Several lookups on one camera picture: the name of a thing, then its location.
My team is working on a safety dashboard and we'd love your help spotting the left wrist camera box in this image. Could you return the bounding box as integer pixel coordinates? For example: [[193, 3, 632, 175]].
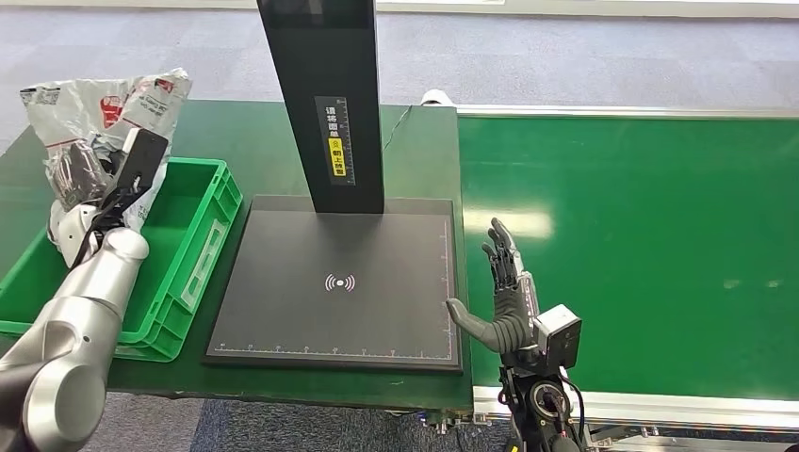
[[114, 127, 171, 196]]

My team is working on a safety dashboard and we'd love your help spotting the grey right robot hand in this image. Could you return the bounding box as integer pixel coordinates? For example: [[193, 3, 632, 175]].
[[444, 216, 542, 356]]

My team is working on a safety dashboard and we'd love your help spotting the yellow black label sticker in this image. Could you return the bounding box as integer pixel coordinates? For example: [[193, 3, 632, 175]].
[[313, 94, 358, 187]]

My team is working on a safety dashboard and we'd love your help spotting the green plastic crate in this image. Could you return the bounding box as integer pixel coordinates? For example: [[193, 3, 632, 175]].
[[0, 156, 245, 365]]

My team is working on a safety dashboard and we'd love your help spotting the green conveyor belt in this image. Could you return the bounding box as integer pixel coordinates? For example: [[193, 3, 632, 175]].
[[456, 114, 799, 401]]

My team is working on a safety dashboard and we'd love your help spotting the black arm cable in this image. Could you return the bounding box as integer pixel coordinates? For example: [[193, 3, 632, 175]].
[[67, 179, 146, 273]]

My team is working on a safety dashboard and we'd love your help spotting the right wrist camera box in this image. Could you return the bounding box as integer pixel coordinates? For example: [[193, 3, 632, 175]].
[[532, 303, 584, 373]]

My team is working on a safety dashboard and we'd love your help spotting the black inbound scanner machine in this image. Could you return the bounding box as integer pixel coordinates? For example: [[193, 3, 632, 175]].
[[202, 0, 465, 376]]

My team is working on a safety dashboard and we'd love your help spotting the white conveyor roller end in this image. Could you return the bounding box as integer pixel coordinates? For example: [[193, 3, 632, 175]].
[[418, 88, 459, 109]]

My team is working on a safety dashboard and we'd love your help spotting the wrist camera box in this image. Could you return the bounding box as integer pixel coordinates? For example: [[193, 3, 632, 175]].
[[114, 127, 171, 196], [532, 303, 584, 373]]

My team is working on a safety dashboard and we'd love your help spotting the white plastic mailer package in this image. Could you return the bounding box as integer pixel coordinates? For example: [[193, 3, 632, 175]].
[[18, 66, 194, 234]]

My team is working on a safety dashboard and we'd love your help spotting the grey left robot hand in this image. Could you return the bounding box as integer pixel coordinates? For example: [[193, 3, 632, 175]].
[[48, 139, 119, 212]]

